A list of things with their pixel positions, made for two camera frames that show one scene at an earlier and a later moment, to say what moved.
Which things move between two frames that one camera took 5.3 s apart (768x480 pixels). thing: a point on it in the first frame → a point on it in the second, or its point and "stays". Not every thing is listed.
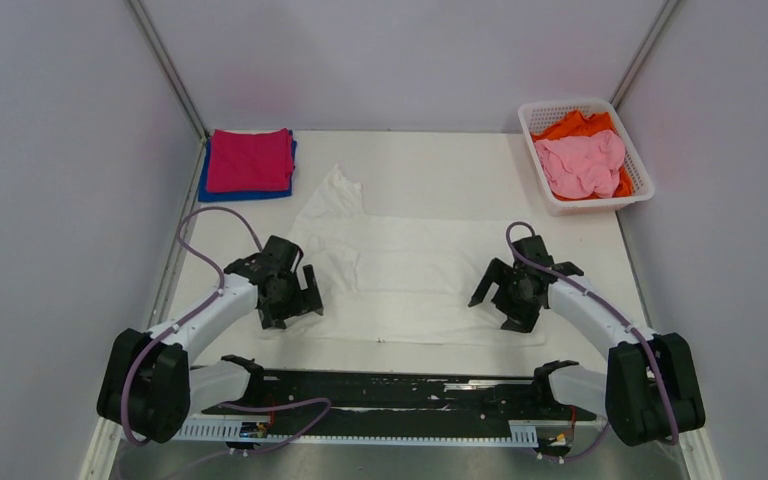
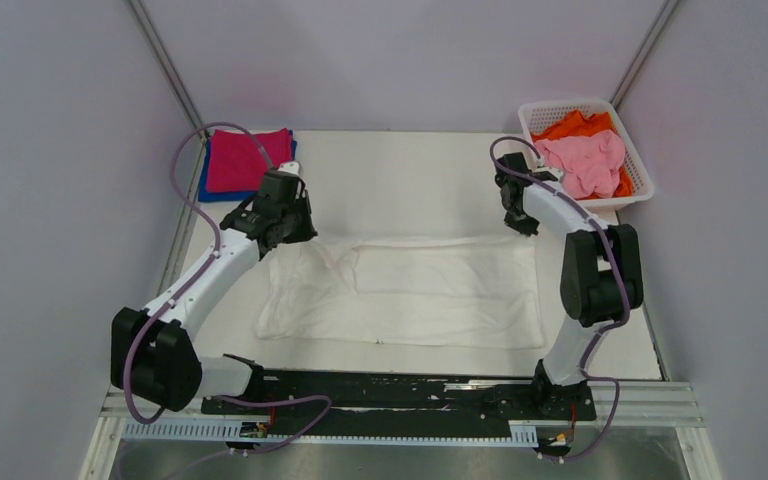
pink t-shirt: [579, 167] stays
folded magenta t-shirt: [243, 161] stays
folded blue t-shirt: [211, 196] stays
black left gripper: [274, 317] → [308, 230]
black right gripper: [519, 319] → [526, 228]
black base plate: [398, 400] stays
